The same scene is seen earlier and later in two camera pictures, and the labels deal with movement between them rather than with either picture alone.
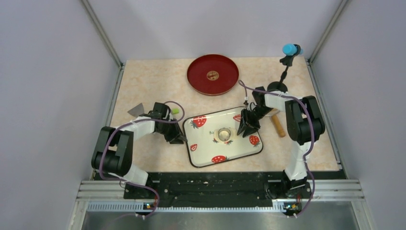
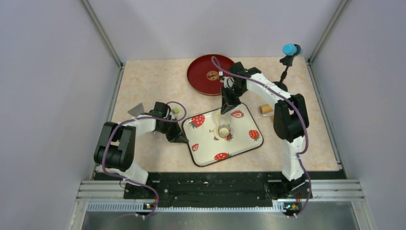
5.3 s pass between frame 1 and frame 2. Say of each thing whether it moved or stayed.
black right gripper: moved
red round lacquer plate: stayed
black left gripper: stayed
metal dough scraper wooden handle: stayed
